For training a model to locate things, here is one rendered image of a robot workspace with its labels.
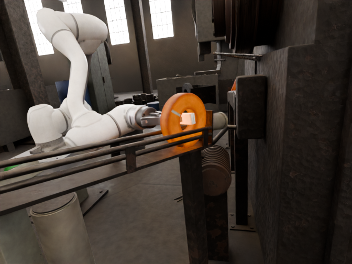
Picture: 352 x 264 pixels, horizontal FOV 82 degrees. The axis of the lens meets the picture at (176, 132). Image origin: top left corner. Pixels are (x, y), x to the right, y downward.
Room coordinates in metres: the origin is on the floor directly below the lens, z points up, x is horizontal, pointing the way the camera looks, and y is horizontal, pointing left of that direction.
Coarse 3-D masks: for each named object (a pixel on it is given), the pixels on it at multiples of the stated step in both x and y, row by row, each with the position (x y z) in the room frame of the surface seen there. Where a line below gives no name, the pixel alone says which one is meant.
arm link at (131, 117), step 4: (132, 108) 0.73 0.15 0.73; (136, 108) 0.71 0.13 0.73; (140, 108) 0.71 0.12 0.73; (128, 112) 0.72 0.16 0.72; (132, 112) 0.71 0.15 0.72; (136, 112) 0.70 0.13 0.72; (128, 116) 0.71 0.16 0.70; (132, 116) 0.70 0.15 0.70; (136, 116) 0.70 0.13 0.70; (128, 120) 0.71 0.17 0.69; (132, 120) 0.70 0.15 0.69; (136, 120) 0.69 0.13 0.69; (128, 124) 0.72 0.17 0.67; (132, 124) 0.70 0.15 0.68; (136, 124) 0.69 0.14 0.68; (136, 128) 0.71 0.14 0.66; (140, 128) 0.70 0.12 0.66; (144, 128) 0.71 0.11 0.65
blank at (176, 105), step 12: (180, 96) 0.53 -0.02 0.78; (192, 96) 0.56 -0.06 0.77; (168, 108) 0.51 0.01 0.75; (180, 108) 0.53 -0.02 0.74; (192, 108) 0.56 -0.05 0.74; (204, 108) 0.59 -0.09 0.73; (168, 120) 0.50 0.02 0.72; (204, 120) 0.59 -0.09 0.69; (168, 132) 0.50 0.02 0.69; (192, 144) 0.55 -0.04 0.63
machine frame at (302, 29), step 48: (288, 0) 0.72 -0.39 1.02; (336, 0) 0.50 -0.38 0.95; (288, 48) 0.52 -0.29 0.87; (336, 48) 0.49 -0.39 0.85; (288, 96) 0.52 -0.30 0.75; (336, 96) 0.49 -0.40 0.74; (288, 144) 0.52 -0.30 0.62; (336, 144) 0.49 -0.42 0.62; (288, 192) 0.51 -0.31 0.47; (336, 192) 0.47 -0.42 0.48; (288, 240) 0.51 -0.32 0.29; (336, 240) 0.46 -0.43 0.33
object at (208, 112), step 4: (208, 112) 0.59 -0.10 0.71; (212, 112) 0.58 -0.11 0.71; (208, 116) 0.59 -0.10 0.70; (212, 116) 0.58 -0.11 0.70; (208, 120) 0.59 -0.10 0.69; (212, 120) 0.58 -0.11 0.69; (208, 124) 0.59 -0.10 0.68; (212, 124) 0.58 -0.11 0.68; (212, 128) 0.58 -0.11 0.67; (208, 132) 0.59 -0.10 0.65; (212, 132) 0.58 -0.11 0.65; (212, 136) 0.58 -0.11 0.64; (200, 140) 0.61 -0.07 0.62; (208, 140) 0.59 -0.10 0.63; (212, 140) 0.58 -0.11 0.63; (212, 144) 0.58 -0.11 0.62
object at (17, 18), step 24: (0, 0) 3.14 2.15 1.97; (0, 24) 3.15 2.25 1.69; (24, 24) 3.17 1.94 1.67; (144, 24) 8.07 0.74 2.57; (0, 48) 3.05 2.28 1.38; (24, 48) 3.06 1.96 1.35; (144, 48) 7.97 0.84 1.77; (24, 72) 3.13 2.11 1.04; (144, 72) 8.00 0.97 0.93; (24, 144) 2.96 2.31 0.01
